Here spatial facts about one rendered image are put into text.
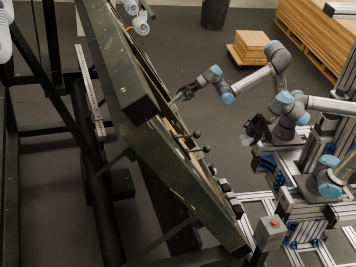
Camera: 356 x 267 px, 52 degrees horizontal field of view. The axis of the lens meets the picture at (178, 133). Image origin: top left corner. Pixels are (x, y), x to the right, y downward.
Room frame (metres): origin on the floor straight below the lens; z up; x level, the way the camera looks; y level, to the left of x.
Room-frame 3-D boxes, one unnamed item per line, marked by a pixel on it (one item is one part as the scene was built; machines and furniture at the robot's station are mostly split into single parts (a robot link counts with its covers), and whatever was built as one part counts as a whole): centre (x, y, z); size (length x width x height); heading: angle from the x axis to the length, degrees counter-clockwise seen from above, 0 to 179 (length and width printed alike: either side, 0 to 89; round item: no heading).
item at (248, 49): (5.10, -0.88, 0.20); 0.61 x 0.51 x 0.40; 16
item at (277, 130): (2.03, -0.73, 1.09); 0.15 x 0.15 x 0.10
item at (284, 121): (2.04, -0.73, 1.20); 0.13 x 0.12 x 0.14; 17
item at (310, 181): (1.56, -0.86, 1.09); 0.15 x 0.15 x 0.10
